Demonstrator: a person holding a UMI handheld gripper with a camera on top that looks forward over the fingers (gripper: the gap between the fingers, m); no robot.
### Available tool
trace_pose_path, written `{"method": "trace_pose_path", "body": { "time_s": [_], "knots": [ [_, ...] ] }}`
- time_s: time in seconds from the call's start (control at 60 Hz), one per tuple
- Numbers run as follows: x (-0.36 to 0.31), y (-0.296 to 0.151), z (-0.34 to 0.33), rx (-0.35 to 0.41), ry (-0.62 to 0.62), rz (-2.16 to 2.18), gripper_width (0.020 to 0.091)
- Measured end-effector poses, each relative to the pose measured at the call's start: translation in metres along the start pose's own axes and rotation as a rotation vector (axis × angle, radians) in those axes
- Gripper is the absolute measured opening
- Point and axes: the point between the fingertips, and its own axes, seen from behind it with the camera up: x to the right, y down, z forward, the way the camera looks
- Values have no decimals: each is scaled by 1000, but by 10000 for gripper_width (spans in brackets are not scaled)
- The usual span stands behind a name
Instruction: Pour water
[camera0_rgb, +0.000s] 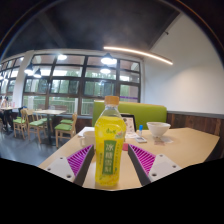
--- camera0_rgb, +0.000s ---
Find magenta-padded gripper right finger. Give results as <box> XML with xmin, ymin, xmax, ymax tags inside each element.
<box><xmin>127</xmin><ymin>143</ymin><xmax>184</xmax><ymax>187</ymax></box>

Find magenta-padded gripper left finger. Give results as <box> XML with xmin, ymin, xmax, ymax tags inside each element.
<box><xmin>43</xmin><ymin>143</ymin><xmax>96</xmax><ymax>187</ymax></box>

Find yellow drink bottle orange cap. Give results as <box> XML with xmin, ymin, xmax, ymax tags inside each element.
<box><xmin>94</xmin><ymin>95</ymin><xmax>128</xmax><ymax>188</ymax></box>

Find white paper napkin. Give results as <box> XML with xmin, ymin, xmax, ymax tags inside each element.
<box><xmin>153</xmin><ymin>135</ymin><xmax>174</xmax><ymax>145</ymax></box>

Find white ceramic bowl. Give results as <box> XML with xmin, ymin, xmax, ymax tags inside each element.
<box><xmin>146</xmin><ymin>121</ymin><xmax>172</xmax><ymax>138</ymax></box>

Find wooden chairs green seats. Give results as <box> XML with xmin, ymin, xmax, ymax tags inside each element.
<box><xmin>12</xmin><ymin>108</ymin><xmax>78</xmax><ymax>148</ymax></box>

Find green upholstered bench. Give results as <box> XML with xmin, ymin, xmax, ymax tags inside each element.
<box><xmin>91</xmin><ymin>100</ymin><xmax>168</xmax><ymax>131</ymax></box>

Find light wooden dining table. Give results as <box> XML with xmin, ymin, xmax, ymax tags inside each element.
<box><xmin>33</xmin><ymin>109</ymin><xmax>67</xmax><ymax>144</ymax></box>

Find person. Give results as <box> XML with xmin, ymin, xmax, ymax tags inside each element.
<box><xmin>0</xmin><ymin>96</ymin><xmax>11</xmax><ymax>110</ymax></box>

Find long curved ceiling light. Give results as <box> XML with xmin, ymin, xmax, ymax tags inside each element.
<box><xmin>103</xmin><ymin>45</ymin><xmax>174</xmax><ymax>66</ymax></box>

